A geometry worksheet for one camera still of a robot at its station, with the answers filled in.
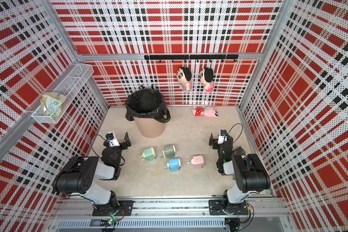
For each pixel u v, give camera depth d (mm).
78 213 720
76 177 452
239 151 906
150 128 1005
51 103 627
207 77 932
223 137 772
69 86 804
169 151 874
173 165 822
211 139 842
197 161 840
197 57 911
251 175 456
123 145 808
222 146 815
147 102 989
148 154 862
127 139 858
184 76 908
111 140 749
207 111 1073
